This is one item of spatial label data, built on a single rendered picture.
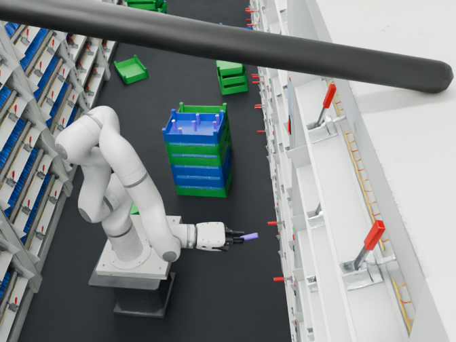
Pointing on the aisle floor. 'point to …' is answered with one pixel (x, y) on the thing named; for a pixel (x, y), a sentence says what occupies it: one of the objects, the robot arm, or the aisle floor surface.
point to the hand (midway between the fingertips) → (237, 237)
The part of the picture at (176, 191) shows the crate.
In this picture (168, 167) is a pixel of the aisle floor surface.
